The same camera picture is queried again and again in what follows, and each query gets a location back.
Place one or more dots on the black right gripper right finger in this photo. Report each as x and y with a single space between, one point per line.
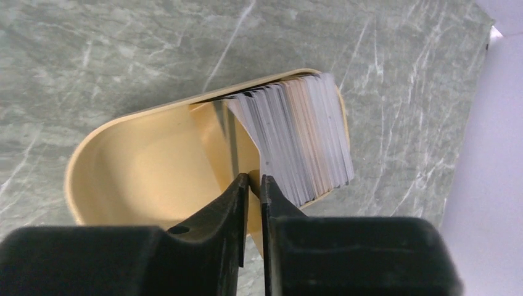
306 255

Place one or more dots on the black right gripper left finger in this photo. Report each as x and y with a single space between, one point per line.
199 256

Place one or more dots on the stack of credit cards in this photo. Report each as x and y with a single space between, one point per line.
299 130

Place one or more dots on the beige oval tray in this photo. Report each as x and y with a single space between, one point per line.
161 165

